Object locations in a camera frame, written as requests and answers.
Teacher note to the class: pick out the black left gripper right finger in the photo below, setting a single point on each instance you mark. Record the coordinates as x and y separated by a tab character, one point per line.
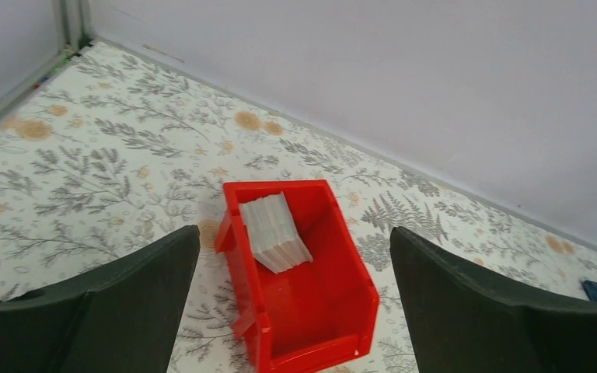
463	317

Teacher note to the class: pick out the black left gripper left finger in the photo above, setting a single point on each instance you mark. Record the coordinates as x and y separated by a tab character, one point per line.
122	316

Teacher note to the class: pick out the red plastic bin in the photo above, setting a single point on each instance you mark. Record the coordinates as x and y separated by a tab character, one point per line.
311	317

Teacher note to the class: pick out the stack of silver cards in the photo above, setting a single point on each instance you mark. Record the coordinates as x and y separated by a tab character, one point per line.
273	236

